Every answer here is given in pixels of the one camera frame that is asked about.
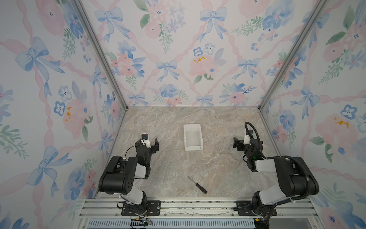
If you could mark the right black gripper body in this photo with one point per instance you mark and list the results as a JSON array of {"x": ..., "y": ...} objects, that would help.
[{"x": 245, "y": 148}]

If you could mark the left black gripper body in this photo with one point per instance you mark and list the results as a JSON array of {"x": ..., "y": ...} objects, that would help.
[{"x": 152, "y": 150}]

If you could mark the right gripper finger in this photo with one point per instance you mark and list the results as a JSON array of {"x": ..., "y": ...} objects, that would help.
[
  {"x": 250, "y": 134},
  {"x": 235, "y": 142}
]

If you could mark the black handled screwdriver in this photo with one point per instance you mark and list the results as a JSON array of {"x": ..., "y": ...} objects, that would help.
[{"x": 198, "y": 185}]

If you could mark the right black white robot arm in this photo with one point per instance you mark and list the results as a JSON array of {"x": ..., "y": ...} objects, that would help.
[{"x": 294, "y": 179}]

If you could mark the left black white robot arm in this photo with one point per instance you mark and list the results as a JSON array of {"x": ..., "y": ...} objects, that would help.
[{"x": 121, "y": 172}]

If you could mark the white plastic bin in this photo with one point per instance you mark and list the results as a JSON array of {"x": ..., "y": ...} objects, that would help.
[{"x": 193, "y": 138}]

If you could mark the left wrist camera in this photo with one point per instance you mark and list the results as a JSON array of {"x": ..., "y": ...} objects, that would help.
[{"x": 147, "y": 143}]

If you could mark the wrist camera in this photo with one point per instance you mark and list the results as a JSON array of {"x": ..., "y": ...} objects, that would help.
[
  {"x": 147, "y": 143},
  {"x": 246, "y": 140}
]

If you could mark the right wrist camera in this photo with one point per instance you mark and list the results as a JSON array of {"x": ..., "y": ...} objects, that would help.
[{"x": 246, "y": 140}]

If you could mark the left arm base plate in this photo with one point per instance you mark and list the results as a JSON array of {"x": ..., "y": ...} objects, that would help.
[{"x": 147, "y": 208}]

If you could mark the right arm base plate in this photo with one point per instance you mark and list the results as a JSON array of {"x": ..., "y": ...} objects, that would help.
[{"x": 247, "y": 208}]

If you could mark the aluminium front rail frame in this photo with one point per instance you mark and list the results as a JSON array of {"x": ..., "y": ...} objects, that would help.
[{"x": 194, "y": 213}]

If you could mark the right corner aluminium post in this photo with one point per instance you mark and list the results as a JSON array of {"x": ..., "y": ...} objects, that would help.
[{"x": 295, "y": 49}]

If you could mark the corner aluminium post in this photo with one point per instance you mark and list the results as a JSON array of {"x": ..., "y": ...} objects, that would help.
[
  {"x": 80, "y": 11},
  {"x": 295, "y": 49}
]

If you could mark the left corner aluminium post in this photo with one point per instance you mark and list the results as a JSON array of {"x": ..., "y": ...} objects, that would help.
[{"x": 80, "y": 11}]

